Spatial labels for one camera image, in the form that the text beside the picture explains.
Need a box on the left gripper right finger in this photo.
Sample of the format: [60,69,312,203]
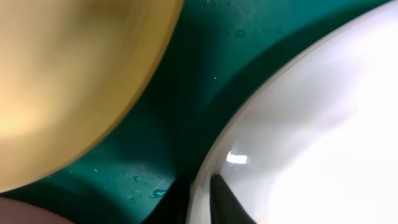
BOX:
[210,174,256,224]

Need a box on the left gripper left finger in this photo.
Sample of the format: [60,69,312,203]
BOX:
[141,176,191,224]

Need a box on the white plate with grey rim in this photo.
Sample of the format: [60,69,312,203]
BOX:
[187,1,397,223]

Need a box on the blue plastic tray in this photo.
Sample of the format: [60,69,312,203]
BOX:
[4,0,386,223]

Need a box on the white plate with red smear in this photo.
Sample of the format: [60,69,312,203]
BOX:
[1,197,73,224]

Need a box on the yellow-green plate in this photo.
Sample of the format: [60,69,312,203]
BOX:
[1,0,183,192]

